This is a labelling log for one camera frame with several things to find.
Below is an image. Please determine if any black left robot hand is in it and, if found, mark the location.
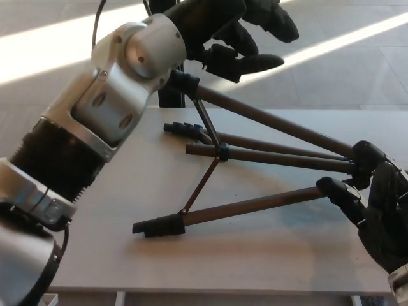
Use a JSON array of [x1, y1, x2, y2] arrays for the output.
[[165, 0, 300, 84]]

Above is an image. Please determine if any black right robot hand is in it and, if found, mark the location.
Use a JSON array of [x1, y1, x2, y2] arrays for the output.
[[315, 140, 408, 275]]

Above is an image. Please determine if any brown and black tripod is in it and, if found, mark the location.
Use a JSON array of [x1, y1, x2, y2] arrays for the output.
[[132, 69, 383, 238]]

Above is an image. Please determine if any black upright pole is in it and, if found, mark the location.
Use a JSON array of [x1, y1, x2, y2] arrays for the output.
[[149, 0, 186, 108]]

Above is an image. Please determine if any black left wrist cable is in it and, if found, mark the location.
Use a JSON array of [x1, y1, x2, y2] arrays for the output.
[[91, 0, 152, 46]]

